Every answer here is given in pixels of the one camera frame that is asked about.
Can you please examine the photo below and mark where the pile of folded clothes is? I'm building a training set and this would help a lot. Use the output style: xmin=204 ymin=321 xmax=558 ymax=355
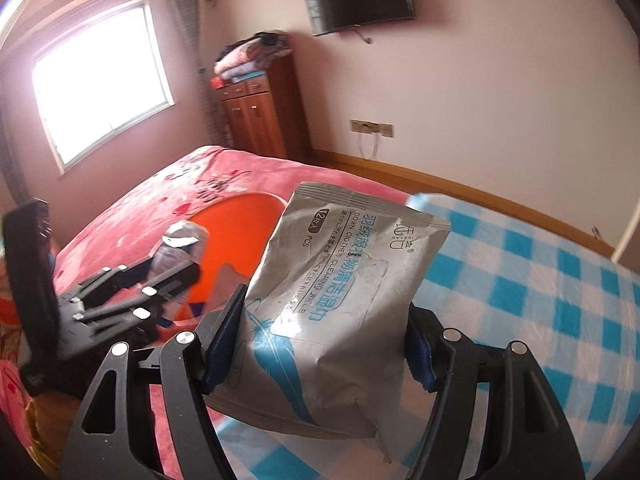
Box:
xmin=214 ymin=32 xmax=292 ymax=83

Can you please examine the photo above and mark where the blue checkered tablecloth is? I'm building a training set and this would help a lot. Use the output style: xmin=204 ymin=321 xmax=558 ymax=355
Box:
xmin=210 ymin=192 xmax=640 ymax=480

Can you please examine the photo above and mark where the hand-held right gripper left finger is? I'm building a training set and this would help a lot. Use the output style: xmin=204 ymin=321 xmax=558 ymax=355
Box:
xmin=59 ymin=284 xmax=248 ymax=480

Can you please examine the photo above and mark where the wall socket strip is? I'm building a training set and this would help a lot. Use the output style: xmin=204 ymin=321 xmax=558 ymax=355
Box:
xmin=349 ymin=119 xmax=396 ymax=138

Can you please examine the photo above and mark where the white wet wipes packet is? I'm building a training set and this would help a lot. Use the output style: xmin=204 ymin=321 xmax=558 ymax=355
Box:
xmin=207 ymin=181 xmax=452 ymax=452

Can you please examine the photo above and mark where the bright window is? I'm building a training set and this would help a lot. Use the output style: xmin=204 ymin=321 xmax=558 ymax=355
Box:
xmin=30 ymin=0 xmax=176 ymax=173

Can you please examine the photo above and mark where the orange plastic basin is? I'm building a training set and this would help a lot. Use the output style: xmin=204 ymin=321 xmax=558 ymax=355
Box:
xmin=167 ymin=192 xmax=292 ymax=328

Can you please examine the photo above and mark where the mesh curtain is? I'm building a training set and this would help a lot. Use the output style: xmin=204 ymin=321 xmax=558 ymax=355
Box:
xmin=167 ymin=0 xmax=236 ymax=148

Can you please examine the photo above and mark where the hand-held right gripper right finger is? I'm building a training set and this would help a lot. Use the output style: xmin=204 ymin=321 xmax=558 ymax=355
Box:
xmin=405 ymin=302 xmax=586 ymax=480

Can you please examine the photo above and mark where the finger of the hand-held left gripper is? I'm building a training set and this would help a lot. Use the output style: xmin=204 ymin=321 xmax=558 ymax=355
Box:
xmin=72 ymin=292 xmax=173 ymax=346
xmin=70 ymin=259 xmax=202 ymax=311

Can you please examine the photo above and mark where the pink printed blanket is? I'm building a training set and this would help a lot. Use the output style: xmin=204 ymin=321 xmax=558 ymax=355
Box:
xmin=0 ymin=145 xmax=416 ymax=480

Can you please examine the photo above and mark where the white packet blue ring print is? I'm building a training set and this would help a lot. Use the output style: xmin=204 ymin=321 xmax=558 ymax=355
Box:
xmin=149 ymin=220 xmax=211 ymax=283

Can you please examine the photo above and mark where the wooden cabinet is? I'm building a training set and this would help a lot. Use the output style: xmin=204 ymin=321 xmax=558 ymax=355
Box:
xmin=220 ymin=55 xmax=313 ymax=163

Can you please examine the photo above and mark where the socket power cable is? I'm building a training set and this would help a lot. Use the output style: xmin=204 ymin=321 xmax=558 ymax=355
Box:
xmin=357 ymin=132 xmax=381 ymax=161

